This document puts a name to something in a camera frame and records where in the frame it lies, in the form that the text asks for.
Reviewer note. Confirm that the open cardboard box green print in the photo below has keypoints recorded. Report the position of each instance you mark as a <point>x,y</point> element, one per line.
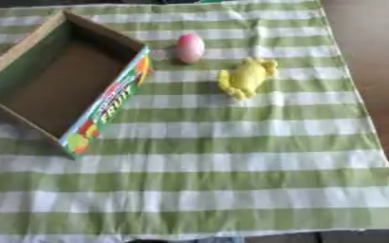
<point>65,85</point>

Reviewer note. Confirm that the yellow soft toy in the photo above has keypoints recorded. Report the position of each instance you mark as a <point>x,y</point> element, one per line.
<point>245,78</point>

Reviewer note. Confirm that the pink toy egg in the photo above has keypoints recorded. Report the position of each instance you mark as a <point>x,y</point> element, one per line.
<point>190,48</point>

